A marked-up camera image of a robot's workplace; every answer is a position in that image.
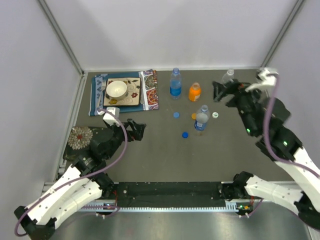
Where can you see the clear bottle green label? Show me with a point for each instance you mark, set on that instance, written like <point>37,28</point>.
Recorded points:
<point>228,76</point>

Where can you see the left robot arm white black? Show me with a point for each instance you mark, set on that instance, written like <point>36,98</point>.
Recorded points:
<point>85,180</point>

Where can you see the orange juice bottle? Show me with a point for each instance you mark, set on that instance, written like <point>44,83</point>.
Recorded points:
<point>194,92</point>

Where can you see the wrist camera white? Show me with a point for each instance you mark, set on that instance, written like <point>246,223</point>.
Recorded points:
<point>110,115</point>
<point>266,80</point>

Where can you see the clear water bottle blue cap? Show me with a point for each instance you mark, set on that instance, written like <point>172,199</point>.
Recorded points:
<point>201,119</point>

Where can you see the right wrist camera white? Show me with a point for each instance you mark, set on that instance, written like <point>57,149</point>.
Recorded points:
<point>266,80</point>

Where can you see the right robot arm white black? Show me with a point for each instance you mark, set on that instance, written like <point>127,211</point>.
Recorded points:
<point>264,118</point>

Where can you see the silver knife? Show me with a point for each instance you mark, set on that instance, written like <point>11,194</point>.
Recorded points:
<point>142,100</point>

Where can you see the white green bottle cap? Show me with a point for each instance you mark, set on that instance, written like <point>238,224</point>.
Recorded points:
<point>215,115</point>

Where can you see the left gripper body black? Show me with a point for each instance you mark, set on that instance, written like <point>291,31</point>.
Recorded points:
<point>130,134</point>

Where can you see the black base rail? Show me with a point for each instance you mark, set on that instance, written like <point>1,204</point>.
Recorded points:
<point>173,194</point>

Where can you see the blue patterned placemat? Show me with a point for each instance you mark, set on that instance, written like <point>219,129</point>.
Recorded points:
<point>148,80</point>

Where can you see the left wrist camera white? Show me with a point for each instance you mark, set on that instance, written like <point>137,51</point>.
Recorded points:
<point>110,115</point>

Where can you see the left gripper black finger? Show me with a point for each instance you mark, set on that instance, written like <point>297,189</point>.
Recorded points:
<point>130,123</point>
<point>138,131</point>

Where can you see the white ceramic bowl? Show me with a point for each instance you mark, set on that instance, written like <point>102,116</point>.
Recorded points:
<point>116,90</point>

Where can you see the silver fork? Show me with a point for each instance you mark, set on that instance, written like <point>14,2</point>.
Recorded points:
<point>103,87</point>

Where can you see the square floral plate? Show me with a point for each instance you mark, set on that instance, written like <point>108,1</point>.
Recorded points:
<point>133,94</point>

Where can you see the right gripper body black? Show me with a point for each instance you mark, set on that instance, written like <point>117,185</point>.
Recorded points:
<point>241,97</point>

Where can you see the blue liquid bottle blue cap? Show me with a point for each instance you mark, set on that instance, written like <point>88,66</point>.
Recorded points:
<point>175,87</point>

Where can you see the orange bottle cap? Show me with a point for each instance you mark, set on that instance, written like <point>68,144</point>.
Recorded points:
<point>193,116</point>

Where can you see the dark floral coaster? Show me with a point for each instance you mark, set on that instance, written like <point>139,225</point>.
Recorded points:
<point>82,139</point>

